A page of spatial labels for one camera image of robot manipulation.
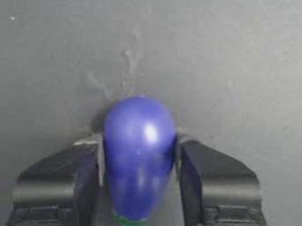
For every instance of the purple toy eggplant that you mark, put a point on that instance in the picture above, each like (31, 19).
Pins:
(138, 153)

